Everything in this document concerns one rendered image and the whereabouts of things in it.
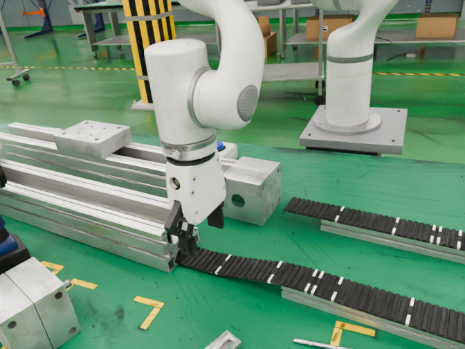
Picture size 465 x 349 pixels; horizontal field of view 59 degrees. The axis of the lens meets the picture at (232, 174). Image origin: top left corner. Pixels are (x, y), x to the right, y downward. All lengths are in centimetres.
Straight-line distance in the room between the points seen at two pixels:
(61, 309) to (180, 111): 33
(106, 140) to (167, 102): 47
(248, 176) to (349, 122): 46
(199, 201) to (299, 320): 23
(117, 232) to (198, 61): 36
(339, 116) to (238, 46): 69
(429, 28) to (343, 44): 441
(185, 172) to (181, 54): 17
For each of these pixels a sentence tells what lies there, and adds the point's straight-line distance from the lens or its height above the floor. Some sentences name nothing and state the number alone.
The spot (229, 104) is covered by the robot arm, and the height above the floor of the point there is 110.
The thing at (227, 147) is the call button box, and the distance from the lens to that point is 102.
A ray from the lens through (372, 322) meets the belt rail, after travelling 64.
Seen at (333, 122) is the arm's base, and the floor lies 82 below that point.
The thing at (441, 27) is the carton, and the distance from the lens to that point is 549.
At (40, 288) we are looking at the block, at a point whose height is 87.
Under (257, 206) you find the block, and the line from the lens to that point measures 80.
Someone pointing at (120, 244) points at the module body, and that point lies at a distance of 79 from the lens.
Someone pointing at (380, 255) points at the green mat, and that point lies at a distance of 76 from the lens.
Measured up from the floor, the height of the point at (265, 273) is 81.
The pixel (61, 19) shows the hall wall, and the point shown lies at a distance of 1161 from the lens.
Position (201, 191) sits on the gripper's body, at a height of 95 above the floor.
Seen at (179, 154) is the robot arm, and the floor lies 102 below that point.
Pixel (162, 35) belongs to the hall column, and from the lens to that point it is 400.
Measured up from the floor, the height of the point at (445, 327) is 81.
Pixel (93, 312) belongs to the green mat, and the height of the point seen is 78.
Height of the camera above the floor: 126
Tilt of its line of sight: 28 degrees down
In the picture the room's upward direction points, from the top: 6 degrees counter-clockwise
